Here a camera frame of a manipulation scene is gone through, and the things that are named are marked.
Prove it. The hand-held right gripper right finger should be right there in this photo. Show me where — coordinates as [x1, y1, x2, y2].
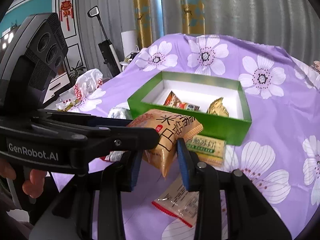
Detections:
[176, 137, 292, 240]

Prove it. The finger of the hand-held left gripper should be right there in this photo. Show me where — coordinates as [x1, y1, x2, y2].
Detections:
[37, 109, 132, 130]
[72, 126, 161, 158]

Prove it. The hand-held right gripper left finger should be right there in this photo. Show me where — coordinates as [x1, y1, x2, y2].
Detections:
[74, 151, 143, 240]

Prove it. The white blue snack packet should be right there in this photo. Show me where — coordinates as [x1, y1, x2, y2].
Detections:
[107, 106, 134, 120]

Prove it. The orange puffed snack packet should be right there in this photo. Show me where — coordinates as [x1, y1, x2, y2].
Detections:
[126, 109, 203, 179]

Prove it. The small red white packet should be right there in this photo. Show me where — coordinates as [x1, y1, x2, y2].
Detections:
[100, 151, 124, 162]

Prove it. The yellow green cracker packet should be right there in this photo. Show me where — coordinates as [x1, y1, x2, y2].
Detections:
[186, 136, 227, 167]

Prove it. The clear red-edged snack packet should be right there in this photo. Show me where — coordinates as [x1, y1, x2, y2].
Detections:
[151, 174, 200, 228]

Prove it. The green cardboard box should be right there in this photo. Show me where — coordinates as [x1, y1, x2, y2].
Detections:
[127, 71, 252, 146]

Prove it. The person's left hand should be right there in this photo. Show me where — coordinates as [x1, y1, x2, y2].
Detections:
[0, 159, 47, 193]

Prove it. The white cabinet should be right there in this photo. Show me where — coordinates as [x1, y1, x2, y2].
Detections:
[42, 71, 69, 107]

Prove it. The potted green plant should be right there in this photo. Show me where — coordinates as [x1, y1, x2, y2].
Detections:
[69, 64, 87, 85]

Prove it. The white red plastic bag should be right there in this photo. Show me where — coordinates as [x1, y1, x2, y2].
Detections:
[55, 68, 104, 112]

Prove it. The long orange snack packet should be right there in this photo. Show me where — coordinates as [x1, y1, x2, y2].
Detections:
[164, 91, 185, 108]

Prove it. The small red snack packet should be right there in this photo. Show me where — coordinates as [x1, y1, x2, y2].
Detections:
[179, 102, 200, 111]

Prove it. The pile of small clutter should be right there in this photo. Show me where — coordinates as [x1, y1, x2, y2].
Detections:
[119, 51, 140, 67]

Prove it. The gold snack packet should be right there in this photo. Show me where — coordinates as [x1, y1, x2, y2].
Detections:
[206, 97, 229, 117]

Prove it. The black upright vacuum cleaner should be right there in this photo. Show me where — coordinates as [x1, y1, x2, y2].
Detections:
[87, 6, 123, 77]

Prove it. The white tall appliance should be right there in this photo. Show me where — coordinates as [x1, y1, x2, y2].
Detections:
[121, 30, 138, 63]

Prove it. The purple floral cloth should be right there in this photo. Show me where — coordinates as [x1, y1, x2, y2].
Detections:
[54, 33, 320, 240]

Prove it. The gold deer-print curtain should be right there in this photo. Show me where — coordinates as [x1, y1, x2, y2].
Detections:
[132, 0, 206, 49]

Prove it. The grey curtain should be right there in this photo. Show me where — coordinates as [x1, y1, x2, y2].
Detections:
[75, 0, 320, 90]

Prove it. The red knot wall ornament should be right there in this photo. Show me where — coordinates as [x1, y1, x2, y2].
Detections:
[60, 0, 74, 32]

